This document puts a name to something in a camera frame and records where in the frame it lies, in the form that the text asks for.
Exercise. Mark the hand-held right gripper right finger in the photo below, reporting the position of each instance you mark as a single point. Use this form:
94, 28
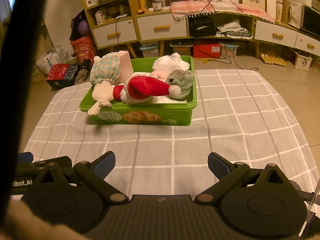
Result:
218, 165

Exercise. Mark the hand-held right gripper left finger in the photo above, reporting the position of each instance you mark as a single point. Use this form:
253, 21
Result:
105, 163

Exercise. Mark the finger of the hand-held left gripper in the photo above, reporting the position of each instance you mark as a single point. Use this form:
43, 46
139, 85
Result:
60, 161
25, 158

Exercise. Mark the green plastic box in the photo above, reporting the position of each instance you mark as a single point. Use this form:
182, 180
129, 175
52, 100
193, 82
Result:
150, 117

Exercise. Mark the white foam block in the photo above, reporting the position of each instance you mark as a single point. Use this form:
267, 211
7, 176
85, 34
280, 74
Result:
170, 100

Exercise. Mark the white plush red santa hat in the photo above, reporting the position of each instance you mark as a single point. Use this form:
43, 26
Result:
145, 86

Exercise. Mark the grey towel plush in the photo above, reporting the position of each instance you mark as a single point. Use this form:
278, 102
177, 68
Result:
185, 82

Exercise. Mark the rag doll checked dress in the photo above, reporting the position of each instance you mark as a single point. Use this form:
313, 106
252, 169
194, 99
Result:
107, 67

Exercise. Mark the pink sponge block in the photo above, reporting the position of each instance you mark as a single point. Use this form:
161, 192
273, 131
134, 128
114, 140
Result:
126, 65

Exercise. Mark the pink fluffy slipper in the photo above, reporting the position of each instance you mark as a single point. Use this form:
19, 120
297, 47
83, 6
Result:
157, 74

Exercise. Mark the white cloth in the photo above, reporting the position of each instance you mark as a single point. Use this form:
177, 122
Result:
172, 62

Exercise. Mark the grey checked tablecloth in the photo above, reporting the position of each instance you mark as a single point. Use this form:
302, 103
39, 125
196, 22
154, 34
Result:
225, 130

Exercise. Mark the beige blurred object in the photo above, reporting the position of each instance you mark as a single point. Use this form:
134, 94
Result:
27, 226

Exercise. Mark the red patterned gift box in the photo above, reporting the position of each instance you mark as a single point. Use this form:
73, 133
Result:
62, 76

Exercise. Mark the black charger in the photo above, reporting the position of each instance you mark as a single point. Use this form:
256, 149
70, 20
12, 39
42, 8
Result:
86, 63

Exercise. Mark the white shopping bag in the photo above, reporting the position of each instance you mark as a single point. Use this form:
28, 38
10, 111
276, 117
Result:
51, 60

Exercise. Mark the red paper bag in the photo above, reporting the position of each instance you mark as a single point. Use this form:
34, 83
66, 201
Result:
83, 50

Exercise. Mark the red cardboard box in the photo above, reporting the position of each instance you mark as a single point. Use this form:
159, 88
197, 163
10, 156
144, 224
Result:
206, 51

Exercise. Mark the clear storage box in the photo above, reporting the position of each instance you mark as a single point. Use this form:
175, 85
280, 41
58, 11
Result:
181, 49
229, 50
149, 51

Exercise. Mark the egg tray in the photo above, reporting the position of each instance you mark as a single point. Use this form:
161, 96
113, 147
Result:
272, 58

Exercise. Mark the white printed box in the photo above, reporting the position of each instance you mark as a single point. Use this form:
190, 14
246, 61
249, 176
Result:
300, 60

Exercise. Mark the purple ball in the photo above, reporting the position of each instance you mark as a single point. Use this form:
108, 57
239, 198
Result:
83, 27

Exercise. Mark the pile of papers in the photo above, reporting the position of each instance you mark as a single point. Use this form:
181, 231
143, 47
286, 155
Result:
233, 30

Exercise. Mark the black printer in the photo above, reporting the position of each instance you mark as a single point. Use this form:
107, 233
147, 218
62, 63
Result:
202, 27

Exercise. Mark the milk carton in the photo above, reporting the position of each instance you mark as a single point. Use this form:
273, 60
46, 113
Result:
100, 17

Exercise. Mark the wooden shelf cabinet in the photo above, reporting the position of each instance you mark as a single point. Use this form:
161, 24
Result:
247, 21

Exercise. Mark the pink cloth runner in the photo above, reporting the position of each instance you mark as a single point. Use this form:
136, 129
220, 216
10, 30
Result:
190, 7

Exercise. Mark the yellow bottle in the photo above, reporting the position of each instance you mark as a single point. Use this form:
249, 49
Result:
142, 3

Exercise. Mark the small printed mug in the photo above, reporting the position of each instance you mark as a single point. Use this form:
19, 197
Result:
157, 6

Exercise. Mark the black microwave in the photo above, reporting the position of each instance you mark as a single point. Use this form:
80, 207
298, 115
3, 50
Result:
311, 22

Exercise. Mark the tall cartons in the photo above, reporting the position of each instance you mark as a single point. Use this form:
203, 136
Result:
282, 7

